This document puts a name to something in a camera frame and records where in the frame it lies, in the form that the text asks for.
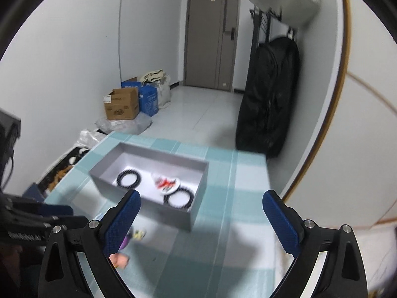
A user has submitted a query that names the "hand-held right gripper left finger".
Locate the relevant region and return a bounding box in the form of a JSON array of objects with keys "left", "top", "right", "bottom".
[{"left": 36, "top": 189, "right": 141, "bottom": 298}]

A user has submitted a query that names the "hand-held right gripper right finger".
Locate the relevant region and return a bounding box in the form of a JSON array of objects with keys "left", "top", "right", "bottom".
[{"left": 262, "top": 189, "right": 369, "bottom": 298}]

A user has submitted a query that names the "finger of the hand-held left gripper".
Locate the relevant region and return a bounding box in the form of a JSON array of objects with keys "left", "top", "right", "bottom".
[
  {"left": 6, "top": 194, "right": 74, "bottom": 217},
  {"left": 40, "top": 215, "right": 90, "bottom": 233}
]

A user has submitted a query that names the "small pink figurine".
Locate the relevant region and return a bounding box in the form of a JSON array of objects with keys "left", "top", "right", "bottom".
[{"left": 109, "top": 253, "right": 129, "bottom": 269}]

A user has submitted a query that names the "grey rectangular box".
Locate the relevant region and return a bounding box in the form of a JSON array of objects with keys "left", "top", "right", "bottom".
[{"left": 89, "top": 142, "right": 210, "bottom": 232}]

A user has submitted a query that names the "dark blue shoebox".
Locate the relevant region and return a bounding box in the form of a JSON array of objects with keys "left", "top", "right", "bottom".
[{"left": 23, "top": 183, "right": 47, "bottom": 204}]

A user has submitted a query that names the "white round badge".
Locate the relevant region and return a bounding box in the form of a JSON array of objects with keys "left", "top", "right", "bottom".
[{"left": 152, "top": 174, "right": 181, "bottom": 194}]

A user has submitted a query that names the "teal plaid tablecloth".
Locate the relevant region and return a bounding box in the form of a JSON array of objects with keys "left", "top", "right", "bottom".
[{"left": 43, "top": 130, "right": 277, "bottom": 298}]

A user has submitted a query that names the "white plastic mailer bag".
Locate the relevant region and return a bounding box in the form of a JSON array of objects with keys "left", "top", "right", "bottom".
[{"left": 76, "top": 129, "right": 107, "bottom": 148}]

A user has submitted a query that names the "grey plastic mailer bag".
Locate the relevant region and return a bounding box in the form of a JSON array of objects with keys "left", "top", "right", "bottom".
[{"left": 96, "top": 113, "right": 152, "bottom": 135}]

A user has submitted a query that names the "white wardrobe with gold trim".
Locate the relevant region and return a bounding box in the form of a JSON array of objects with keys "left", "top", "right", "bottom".
[{"left": 279, "top": 0, "right": 397, "bottom": 298}]

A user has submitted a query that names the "brown cardboard box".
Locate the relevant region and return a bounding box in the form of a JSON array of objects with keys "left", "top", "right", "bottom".
[{"left": 104, "top": 87, "right": 140, "bottom": 120}]

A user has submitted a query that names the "blue cardboard box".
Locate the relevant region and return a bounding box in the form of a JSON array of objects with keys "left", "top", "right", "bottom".
[{"left": 121, "top": 81, "right": 159, "bottom": 117}]

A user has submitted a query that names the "black backpack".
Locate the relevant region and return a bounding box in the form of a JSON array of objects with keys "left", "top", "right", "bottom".
[{"left": 236, "top": 36, "right": 300, "bottom": 159}]

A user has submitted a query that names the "white woven sack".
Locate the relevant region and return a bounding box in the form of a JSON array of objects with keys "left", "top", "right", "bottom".
[{"left": 142, "top": 73, "right": 171, "bottom": 110}]

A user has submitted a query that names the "beige folded cloth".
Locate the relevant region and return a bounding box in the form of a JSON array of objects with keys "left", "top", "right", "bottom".
[{"left": 142, "top": 69, "right": 165, "bottom": 84}]

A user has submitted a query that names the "black metal coat rack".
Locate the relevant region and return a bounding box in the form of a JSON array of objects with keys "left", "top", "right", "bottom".
[{"left": 250, "top": 6, "right": 295, "bottom": 50}]

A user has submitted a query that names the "grey-brown door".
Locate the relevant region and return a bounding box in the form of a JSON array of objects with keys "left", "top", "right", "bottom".
[{"left": 183, "top": 0, "right": 239, "bottom": 91}]

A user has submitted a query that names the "black spiral hair tie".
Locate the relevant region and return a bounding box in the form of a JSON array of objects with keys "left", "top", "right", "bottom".
[{"left": 117, "top": 169, "right": 141, "bottom": 188}]

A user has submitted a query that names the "black beaded bracelet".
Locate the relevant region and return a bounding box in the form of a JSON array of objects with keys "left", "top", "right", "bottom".
[{"left": 163, "top": 191, "right": 194, "bottom": 210}]

